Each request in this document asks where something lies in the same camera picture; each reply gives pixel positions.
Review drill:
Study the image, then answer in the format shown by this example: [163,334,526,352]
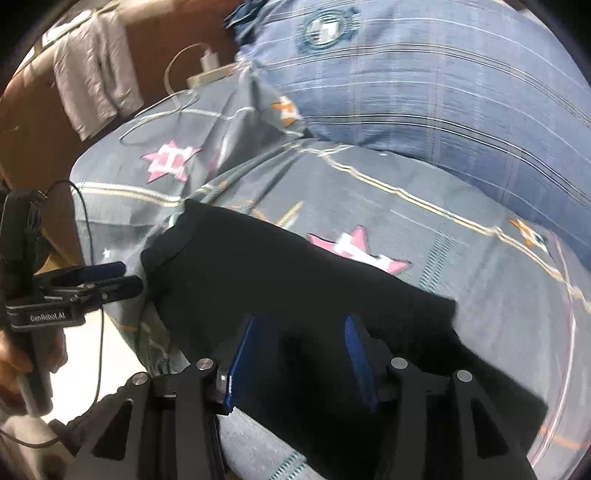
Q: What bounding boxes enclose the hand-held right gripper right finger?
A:
[344,316,539,480]

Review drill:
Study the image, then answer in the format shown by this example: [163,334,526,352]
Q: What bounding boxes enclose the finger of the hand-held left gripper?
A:
[42,275,144,306]
[34,261,127,288]

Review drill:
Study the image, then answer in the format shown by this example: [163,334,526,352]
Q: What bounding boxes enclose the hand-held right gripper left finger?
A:
[69,318,257,480]

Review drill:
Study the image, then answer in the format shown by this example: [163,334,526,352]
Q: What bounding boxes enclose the black pants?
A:
[141,198,550,480]

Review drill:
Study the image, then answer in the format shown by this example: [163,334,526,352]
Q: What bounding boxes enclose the person's left hand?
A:
[0,331,34,407]

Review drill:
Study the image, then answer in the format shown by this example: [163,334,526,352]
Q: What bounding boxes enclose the grey star print bedsheet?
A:
[69,65,591,480]

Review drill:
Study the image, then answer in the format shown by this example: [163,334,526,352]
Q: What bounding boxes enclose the grey hanging cloth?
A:
[51,11,144,141]

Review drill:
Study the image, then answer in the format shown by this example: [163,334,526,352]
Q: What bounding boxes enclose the white power strip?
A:
[187,62,241,88]

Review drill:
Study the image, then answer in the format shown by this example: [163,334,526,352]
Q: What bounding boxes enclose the brown wooden headboard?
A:
[0,0,241,268]

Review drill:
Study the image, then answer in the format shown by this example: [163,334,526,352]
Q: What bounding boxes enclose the blue plaid pillow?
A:
[226,0,591,259]

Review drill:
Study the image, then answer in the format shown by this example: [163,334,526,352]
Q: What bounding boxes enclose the black cable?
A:
[0,180,107,448]

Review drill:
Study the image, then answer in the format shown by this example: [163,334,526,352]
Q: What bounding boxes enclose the white charging cable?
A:
[117,42,208,146]

